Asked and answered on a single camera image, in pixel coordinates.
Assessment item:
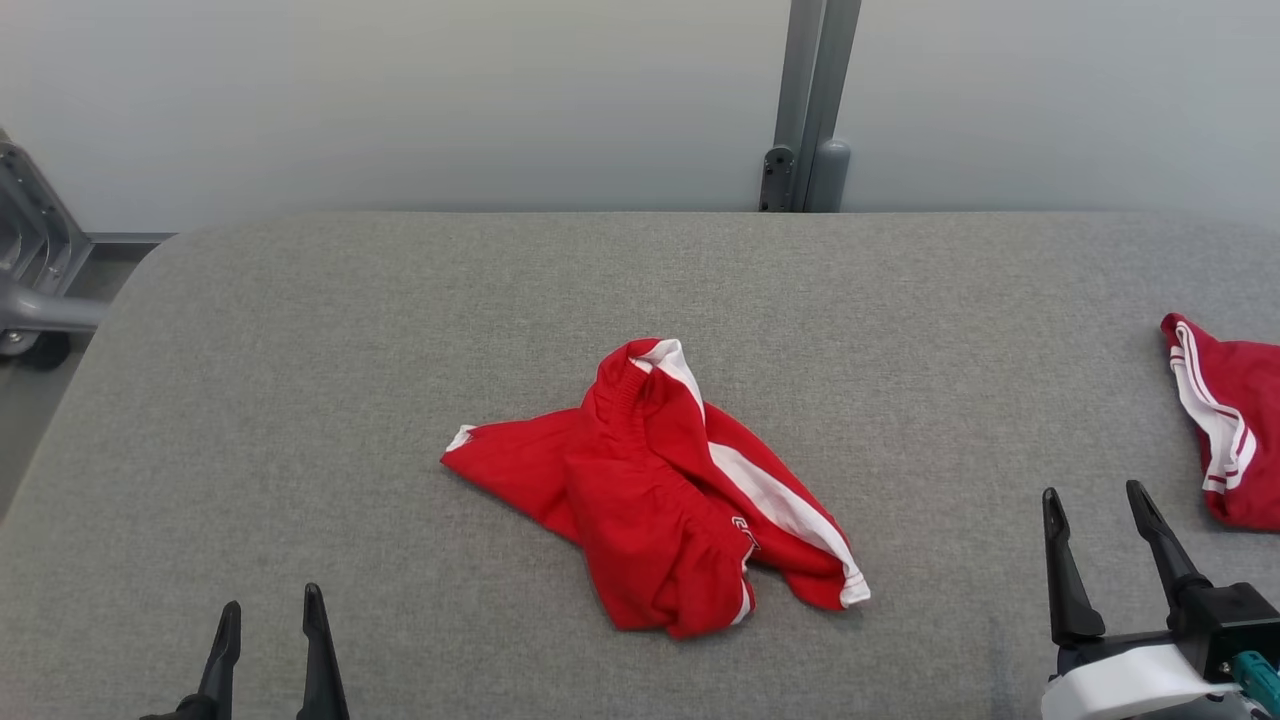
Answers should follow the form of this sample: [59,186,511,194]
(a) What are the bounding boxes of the red jersey white striped sleeves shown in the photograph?
[1160,312,1280,532]

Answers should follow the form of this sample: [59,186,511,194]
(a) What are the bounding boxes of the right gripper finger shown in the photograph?
[1125,479,1214,613]
[1041,487,1107,648]

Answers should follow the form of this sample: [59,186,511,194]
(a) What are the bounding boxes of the grey metal wheeled frame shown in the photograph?
[0,130,176,373]

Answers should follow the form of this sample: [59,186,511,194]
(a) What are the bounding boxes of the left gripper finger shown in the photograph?
[193,600,244,720]
[296,583,352,720]

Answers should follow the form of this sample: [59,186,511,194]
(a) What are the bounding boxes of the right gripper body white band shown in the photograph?
[1040,628,1251,720]

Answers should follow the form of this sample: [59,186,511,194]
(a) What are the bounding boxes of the red shorts white side stripe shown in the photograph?
[440,337,872,640]

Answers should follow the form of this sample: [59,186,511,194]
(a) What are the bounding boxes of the grey metal wall post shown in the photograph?
[757,0,864,214]

